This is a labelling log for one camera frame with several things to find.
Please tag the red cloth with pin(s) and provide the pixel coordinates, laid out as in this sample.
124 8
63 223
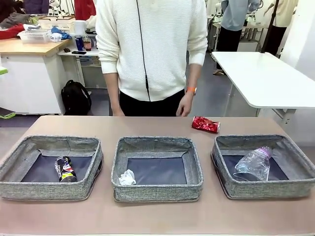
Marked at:
11 31

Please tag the bystander in light blue shirt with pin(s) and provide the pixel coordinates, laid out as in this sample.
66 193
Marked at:
233 17

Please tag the person's right hand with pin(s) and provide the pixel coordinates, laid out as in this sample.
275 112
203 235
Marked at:
118 113

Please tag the person's right forearm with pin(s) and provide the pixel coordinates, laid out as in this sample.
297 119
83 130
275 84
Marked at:
112 91

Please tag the white paper ball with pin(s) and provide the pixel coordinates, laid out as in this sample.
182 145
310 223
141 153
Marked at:
127 177

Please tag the orange wristband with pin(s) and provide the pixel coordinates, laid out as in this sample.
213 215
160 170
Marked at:
191 90

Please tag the white bundled cloth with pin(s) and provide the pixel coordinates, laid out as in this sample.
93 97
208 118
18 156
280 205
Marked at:
91 22

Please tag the white plastic mesh basket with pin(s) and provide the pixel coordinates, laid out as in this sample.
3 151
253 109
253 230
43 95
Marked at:
34 36

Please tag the blue cloth bag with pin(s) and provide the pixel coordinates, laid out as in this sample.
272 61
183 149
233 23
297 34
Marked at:
59 34

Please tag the white crate with wooden frame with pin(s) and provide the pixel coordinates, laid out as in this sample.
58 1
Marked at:
59 23

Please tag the person's left forearm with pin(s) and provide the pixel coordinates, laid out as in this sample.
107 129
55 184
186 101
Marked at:
193 77

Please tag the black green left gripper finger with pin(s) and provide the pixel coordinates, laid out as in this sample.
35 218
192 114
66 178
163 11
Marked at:
3 71
7 115

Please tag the white knit sweater torso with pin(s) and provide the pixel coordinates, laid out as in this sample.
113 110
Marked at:
167 49

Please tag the large white table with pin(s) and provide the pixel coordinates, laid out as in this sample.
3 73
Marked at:
263 76

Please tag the grey cloth pile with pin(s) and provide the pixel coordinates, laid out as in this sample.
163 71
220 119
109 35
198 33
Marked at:
13 19

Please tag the clear bottle with blue cap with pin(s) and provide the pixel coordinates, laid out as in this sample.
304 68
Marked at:
267 151

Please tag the clear capless plastic bottle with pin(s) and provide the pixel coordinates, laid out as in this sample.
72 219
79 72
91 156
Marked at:
253 167

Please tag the small black desk object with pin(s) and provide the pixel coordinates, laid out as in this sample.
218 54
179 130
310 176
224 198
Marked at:
67 50

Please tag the crushed dark blue soda can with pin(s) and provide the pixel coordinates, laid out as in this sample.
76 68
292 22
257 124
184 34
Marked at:
66 169

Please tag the dark cola bottle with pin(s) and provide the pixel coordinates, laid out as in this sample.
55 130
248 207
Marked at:
87 44

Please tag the black trousers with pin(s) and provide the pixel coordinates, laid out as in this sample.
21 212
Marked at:
155 107

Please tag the crushed red soda can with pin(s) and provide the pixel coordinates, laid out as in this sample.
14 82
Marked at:
205 124

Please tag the black smartphone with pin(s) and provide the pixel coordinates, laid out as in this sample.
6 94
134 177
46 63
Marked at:
79 52

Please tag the white side desk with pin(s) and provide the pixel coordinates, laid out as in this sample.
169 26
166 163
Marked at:
91 71

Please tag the bystander in cream top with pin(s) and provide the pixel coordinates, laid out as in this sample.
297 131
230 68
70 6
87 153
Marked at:
283 17

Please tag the black backpack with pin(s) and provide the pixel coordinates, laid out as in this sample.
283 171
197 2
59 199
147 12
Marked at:
75 98

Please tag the blue drink can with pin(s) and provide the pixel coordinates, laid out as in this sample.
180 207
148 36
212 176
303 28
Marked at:
78 43

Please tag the bystander in red top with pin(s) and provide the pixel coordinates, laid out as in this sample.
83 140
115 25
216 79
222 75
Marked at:
83 8

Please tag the wooden top white desk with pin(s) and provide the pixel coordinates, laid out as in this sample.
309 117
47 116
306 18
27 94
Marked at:
27 81

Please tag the person's left hand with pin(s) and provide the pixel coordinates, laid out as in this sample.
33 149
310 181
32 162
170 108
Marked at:
185 105

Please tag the grey fabric basket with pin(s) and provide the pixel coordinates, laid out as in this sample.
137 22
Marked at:
44 189
265 190
157 193

